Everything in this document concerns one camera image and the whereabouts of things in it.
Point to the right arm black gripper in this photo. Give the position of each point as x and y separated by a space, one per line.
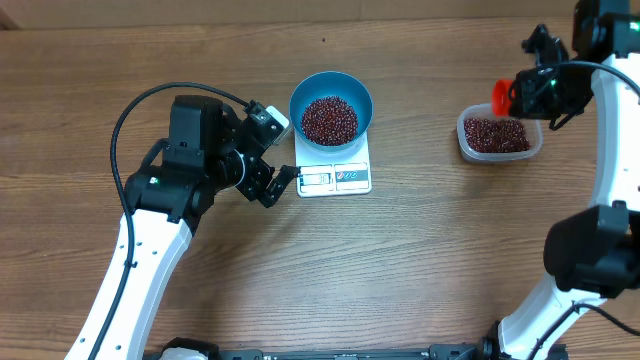
531 106

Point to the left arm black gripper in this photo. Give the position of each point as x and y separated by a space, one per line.
262 172

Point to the orange measuring scoop blue handle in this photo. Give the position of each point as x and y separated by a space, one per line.
500 99

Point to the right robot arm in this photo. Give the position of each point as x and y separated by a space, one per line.
593 256

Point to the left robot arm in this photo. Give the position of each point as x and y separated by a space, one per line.
208 149

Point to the white digital kitchen scale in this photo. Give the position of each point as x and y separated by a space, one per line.
333 173

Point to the red beans in bowl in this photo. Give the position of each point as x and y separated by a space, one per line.
329 121

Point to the blue metal bowl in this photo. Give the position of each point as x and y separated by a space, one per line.
332 83

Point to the red beans in container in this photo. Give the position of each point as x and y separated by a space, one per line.
496 136

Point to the clear plastic bean container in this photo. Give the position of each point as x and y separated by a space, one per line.
533 131

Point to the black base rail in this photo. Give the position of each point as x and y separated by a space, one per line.
433 352

